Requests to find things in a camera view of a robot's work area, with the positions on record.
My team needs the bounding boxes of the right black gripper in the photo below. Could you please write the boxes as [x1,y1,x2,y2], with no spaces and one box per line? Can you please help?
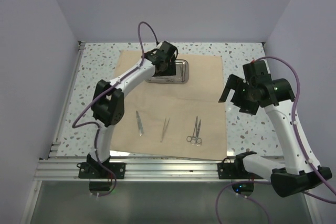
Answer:
[219,73,260,115]

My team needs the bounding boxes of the steel surgical instrument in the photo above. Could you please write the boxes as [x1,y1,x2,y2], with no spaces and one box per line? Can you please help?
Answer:
[160,118,170,143]

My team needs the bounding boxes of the steel scalpel handle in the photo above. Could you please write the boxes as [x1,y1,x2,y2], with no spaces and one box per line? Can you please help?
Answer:
[136,111,144,136]

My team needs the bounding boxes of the steel surgical scissors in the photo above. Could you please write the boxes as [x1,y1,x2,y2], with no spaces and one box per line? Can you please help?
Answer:
[192,120,202,147]

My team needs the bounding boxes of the steel forceps clamp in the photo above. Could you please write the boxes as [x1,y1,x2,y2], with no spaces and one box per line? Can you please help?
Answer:
[186,117,198,143]

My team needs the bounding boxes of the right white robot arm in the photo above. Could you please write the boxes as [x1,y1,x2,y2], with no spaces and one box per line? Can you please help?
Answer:
[217,57,335,197]

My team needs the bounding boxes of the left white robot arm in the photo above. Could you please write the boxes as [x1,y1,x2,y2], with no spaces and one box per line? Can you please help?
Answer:
[87,41,179,178]

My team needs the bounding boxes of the steel instrument tray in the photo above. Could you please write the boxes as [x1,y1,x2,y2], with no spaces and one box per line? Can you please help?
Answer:
[146,59,189,84]

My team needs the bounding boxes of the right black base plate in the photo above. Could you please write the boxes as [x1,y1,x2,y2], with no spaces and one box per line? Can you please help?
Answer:
[217,157,262,180]

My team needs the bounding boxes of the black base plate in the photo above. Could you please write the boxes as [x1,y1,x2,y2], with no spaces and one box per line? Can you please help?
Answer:
[217,157,262,180]
[76,162,126,179]

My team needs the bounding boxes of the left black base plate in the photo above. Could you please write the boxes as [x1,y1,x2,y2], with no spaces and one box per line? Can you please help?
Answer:
[76,162,126,179]

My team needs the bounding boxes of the aluminium rail frame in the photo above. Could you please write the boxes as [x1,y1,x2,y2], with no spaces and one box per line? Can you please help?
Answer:
[22,42,316,223]

